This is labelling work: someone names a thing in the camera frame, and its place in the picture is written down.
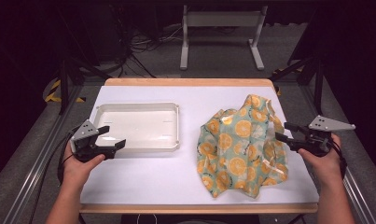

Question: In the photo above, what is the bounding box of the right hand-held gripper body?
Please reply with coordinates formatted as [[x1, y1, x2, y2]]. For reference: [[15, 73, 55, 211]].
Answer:
[[295, 115, 357, 158]]

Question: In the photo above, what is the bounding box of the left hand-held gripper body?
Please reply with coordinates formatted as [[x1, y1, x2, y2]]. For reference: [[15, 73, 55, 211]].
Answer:
[[69, 119, 116, 163]]

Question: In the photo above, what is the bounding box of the orange slice print cloth bag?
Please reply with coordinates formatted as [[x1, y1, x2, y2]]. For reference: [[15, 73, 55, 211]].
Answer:
[[196, 93, 289, 200]]

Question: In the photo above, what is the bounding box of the person's left hand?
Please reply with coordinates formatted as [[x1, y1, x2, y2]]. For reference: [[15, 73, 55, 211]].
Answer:
[[61, 141, 106, 188]]

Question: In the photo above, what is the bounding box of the person's right hand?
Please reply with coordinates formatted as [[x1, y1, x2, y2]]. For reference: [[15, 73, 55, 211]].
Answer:
[[298, 133, 344, 188]]

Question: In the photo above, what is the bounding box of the white plastic tray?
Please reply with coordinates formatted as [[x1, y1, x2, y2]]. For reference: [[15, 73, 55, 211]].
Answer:
[[91, 102, 181, 154]]

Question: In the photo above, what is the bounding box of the black metal stand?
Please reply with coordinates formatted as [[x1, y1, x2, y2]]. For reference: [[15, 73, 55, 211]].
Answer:
[[57, 55, 113, 116], [269, 56, 326, 115]]

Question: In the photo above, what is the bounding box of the yellow black hazard tape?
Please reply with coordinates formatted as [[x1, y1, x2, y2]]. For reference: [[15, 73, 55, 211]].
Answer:
[[44, 78, 86, 104]]

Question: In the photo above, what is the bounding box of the white metal stand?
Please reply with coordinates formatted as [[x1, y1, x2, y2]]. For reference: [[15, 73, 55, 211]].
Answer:
[[179, 4, 269, 71]]

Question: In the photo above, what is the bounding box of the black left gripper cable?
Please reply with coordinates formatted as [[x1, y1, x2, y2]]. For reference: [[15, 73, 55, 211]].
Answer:
[[56, 125, 82, 185]]

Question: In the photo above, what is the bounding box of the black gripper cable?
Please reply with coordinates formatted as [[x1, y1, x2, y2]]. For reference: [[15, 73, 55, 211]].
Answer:
[[56, 125, 82, 185], [328, 135, 349, 180]]

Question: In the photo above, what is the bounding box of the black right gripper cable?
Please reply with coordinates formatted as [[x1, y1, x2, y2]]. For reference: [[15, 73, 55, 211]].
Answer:
[[328, 135, 349, 180]]

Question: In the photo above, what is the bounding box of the aluminium frame rail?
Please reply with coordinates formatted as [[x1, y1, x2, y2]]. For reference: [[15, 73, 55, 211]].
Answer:
[[2, 83, 85, 224], [299, 83, 376, 224]]

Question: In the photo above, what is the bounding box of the bundle of floor cables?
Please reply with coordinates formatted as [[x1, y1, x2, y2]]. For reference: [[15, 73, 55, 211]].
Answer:
[[112, 22, 184, 79]]

